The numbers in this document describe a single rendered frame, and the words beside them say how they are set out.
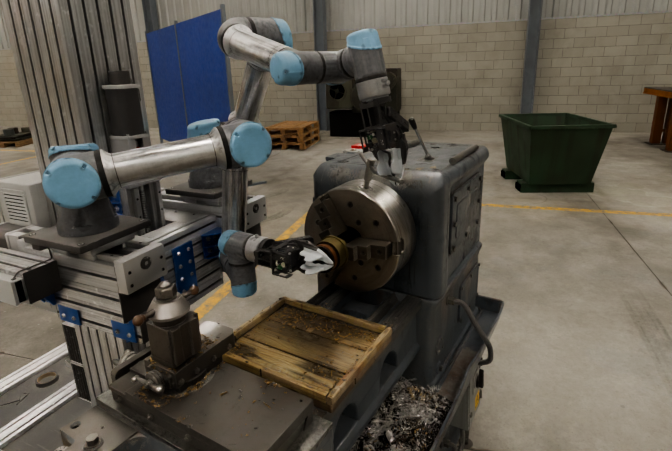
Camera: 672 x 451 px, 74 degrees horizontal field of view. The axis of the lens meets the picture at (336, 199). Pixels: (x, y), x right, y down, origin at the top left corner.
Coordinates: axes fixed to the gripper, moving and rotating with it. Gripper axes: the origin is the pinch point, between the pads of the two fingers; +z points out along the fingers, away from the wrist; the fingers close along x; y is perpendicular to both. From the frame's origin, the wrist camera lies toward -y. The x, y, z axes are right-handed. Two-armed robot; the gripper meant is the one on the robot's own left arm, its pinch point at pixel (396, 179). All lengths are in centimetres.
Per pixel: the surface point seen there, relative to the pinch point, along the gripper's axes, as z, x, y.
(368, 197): 4.8, -11.7, -5.0
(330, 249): 14.4, -18.4, 8.4
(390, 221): 11.9, -6.7, -4.9
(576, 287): 137, 7, -233
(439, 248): 26.3, -1.5, -21.8
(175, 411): 27, -25, 57
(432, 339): 56, -9, -21
